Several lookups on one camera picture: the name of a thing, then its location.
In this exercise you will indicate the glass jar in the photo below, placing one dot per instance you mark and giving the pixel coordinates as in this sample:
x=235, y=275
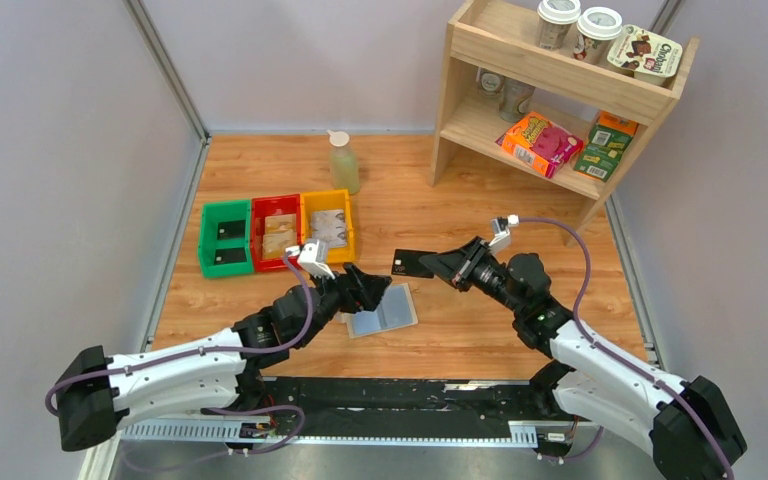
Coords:
x=489, y=84
x=515, y=100

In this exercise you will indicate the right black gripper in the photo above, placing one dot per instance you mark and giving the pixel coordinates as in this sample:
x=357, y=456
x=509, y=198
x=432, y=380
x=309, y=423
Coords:
x=458, y=265

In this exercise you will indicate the yellow plastic bin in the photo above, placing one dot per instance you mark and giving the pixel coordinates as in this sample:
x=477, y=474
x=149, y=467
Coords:
x=327, y=200

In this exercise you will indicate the gold credit card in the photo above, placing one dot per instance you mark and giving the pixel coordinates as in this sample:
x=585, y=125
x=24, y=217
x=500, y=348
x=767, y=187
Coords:
x=281, y=224

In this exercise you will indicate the red plastic bin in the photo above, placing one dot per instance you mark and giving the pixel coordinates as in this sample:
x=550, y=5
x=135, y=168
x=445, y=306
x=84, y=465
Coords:
x=265, y=206

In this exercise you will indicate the green plastic bin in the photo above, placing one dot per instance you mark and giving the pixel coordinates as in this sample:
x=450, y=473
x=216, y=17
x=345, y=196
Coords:
x=212, y=214

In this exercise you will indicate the beige card holder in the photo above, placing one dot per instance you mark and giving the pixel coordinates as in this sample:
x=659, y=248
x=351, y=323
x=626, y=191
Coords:
x=395, y=311

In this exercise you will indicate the paper coffee cup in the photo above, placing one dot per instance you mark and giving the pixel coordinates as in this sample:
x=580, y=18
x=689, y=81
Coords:
x=555, y=20
x=597, y=28

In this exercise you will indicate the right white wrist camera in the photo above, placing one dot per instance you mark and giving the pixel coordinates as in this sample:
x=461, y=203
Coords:
x=501, y=227

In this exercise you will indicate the silver cards in yellow bin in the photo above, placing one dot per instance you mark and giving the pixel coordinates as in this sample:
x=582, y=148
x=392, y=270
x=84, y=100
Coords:
x=333, y=239

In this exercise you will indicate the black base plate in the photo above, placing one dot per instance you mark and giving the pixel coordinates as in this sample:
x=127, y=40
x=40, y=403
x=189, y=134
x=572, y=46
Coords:
x=409, y=408

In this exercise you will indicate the orange pink snack box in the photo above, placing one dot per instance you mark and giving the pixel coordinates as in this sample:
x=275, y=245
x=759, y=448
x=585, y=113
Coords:
x=541, y=144

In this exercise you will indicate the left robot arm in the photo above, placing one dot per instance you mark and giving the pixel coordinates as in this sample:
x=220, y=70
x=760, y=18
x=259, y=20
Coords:
x=99, y=394

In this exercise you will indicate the black cards in green bin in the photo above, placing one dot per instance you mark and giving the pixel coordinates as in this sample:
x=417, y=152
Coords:
x=232, y=243

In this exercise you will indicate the wooden shelf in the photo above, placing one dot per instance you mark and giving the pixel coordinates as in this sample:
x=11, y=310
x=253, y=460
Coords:
x=499, y=36

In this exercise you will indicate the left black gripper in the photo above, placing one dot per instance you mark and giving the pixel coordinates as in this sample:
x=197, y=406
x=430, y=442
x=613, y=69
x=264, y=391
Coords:
x=358, y=290

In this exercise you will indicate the gold cards in red bin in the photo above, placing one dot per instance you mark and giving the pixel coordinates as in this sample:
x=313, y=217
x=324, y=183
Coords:
x=274, y=247

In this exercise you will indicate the white credit card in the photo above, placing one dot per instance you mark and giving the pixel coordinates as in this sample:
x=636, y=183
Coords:
x=329, y=220

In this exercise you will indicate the right glass jar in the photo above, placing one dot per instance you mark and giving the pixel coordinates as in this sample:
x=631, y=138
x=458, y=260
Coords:
x=515, y=100

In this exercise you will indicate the left glass jar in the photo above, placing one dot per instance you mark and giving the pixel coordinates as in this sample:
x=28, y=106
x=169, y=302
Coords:
x=489, y=84

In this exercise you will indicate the left paper coffee cup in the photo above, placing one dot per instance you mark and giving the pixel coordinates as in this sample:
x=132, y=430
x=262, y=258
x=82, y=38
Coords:
x=555, y=20

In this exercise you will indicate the black credit card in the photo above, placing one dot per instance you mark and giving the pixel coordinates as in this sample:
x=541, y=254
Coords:
x=406, y=262

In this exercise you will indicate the aluminium frame rail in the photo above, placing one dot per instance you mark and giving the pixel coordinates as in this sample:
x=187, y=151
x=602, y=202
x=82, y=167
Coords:
x=284, y=422

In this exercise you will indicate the right paper coffee cup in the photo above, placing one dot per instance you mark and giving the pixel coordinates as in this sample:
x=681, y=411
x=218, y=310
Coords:
x=597, y=28

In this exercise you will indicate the green orange juice box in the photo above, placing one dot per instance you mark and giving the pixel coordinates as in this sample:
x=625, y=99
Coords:
x=610, y=136

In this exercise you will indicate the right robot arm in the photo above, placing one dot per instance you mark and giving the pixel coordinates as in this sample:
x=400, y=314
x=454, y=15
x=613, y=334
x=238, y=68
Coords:
x=622, y=384

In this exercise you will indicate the green soap bottle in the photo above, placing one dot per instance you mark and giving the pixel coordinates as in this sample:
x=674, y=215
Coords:
x=343, y=162

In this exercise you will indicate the Chobani yogurt cup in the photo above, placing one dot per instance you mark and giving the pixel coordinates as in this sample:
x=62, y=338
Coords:
x=647, y=56

